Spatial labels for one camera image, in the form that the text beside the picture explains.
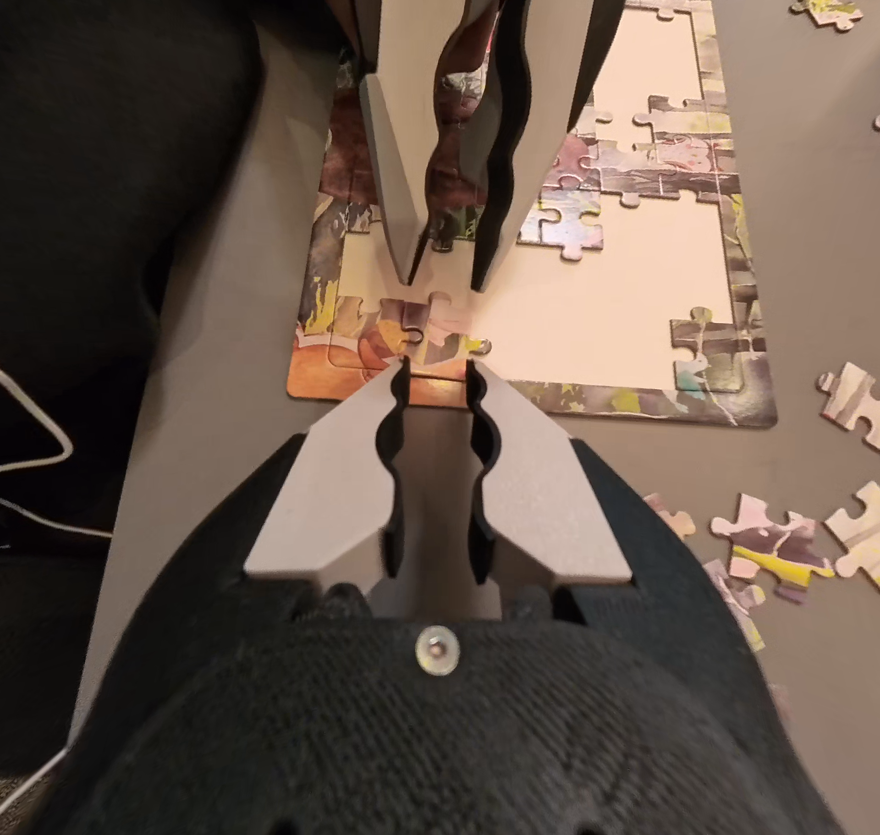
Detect animal jigsaw puzzle board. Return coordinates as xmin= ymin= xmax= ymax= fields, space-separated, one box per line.
xmin=287 ymin=0 xmax=778 ymax=430

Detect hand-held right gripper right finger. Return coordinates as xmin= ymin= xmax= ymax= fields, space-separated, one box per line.
xmin=466 ymin=359 xmax=634 ymax=595

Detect person's dark clothing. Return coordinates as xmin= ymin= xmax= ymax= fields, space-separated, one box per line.
xmin=0 ymin=0 xmax=265 ymax=781

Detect white cable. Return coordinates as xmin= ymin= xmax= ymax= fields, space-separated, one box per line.
xmin=0 ymin=368 xmax=114 ymax=540

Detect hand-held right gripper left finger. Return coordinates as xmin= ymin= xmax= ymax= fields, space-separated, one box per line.
xmin=244 ymin=357 xmax=412 ymax=592

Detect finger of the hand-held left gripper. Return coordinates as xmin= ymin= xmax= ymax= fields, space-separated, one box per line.
xmin=471 ymin=0 xmax=600 ymax=294
xmin=359 ymin=0 xmax=477 ymax=287

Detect jigsaw pieces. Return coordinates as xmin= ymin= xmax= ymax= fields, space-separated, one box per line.
xmin=643 ymin=0 xmax=880 ymax=650

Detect purple pink jigsaw piece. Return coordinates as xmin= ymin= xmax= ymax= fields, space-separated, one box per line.
xmin=402 ymin=291 xmax=493 ymax=368

